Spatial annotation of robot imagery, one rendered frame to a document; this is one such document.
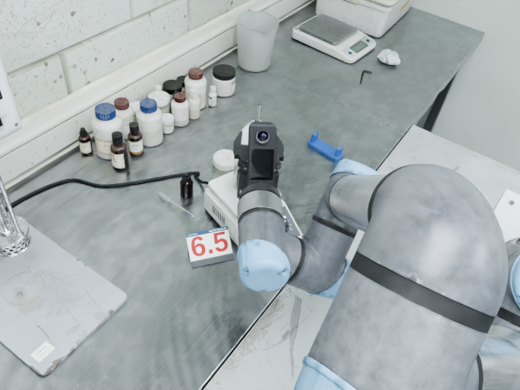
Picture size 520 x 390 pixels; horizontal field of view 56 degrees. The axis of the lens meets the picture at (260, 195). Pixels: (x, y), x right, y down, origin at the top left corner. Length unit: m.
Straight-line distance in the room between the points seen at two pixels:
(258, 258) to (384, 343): 0.36
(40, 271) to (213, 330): 0.36
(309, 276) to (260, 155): 0.21
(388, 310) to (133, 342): 0.64
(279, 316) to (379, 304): 0.61
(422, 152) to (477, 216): 1.04
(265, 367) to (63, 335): 0.36
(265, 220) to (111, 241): 0.44
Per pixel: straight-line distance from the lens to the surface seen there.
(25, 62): 1.19
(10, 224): 0.91
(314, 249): 0.77
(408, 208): 0.39
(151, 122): 1.24
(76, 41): 1.26
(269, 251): 0.71
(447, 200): 0.40
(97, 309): 0.98
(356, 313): 0.38
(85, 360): 0.94
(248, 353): 0.93
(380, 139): 1.43
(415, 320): 0.37
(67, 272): 1.04
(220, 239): 1.04
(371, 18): 1.93
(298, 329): 0.97
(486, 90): 2.33
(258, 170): 0.82
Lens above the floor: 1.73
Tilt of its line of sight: 45 degrees down
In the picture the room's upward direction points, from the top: 8 degrees clockwise
